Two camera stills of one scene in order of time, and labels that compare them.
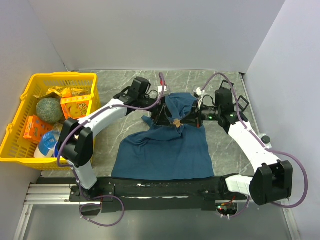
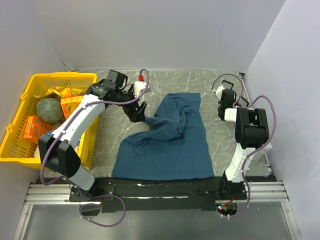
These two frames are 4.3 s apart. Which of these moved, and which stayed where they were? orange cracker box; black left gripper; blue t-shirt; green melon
Moved: black left gripper
Stayed: blue t-shirt; orange cracker box; green melon
